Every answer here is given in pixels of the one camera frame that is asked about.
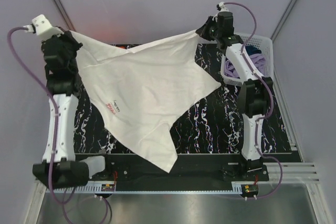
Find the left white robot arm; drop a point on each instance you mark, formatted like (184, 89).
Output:
(59, 168)

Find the dark blue t shirt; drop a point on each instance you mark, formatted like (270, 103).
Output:
(251, 50)

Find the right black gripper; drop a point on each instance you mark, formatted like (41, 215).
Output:
(202, 31)

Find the slotted cable duct rail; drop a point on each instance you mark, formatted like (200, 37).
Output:
(167, 187)

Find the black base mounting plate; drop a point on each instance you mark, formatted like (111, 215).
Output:
(188, 167)

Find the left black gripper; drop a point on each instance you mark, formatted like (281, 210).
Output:
(67, 36)

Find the white plastic laundry basket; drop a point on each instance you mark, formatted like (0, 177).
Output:
(263, 44)

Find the lilac t shirt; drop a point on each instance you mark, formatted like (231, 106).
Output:
(258, 60)

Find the white t shirt red print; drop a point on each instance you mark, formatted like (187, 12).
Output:
(141, 91)

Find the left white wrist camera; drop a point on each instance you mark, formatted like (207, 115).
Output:
(42, 28)

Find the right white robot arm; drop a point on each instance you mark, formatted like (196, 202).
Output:
(255, 101)

